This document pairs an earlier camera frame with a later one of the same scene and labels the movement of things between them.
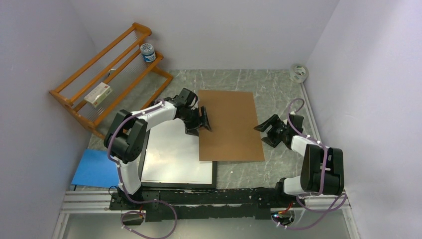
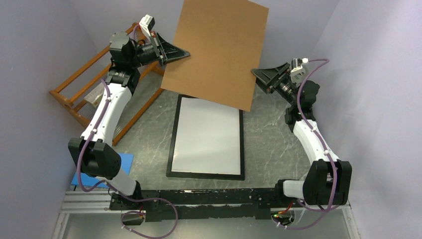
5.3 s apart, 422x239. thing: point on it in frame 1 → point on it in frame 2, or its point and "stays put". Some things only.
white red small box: [98, 94] stays put
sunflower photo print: [172, 156] → [208, 138]
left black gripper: [191, 129] → [168, 53]
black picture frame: [158, 184] → [221, 176]
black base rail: [235, 204] stays put
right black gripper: [275, 122] → [266, 77]
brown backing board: [232, 117] → [224, 42]
